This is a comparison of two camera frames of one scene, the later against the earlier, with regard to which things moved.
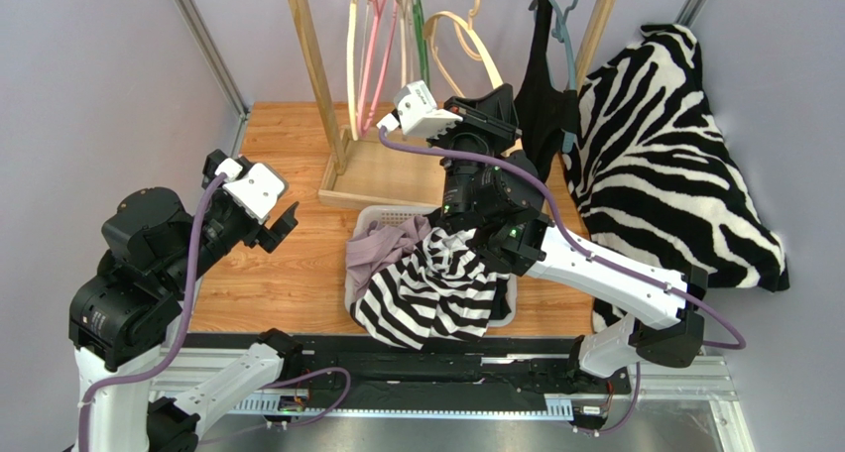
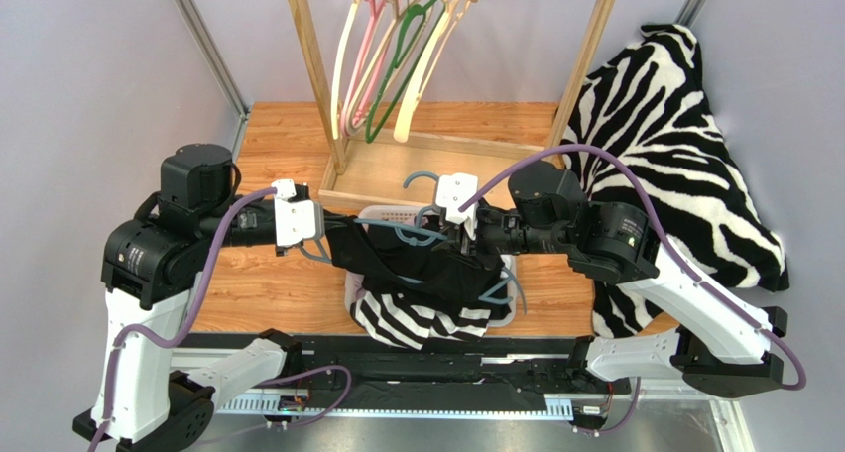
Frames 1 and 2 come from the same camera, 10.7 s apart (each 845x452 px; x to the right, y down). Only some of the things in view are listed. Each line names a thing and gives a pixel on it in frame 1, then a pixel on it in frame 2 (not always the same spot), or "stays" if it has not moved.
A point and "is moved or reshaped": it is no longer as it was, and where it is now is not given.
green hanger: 419,19 is moved or reshaped
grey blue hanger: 561,30 → 417,237
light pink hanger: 404,0 → 372,54
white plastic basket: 363,216 stays
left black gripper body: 248,228 → 284,250
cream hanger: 352,56 → 339,64
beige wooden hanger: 484,55 → 457,3
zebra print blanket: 652,176 stays
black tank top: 545,112 → 413,258
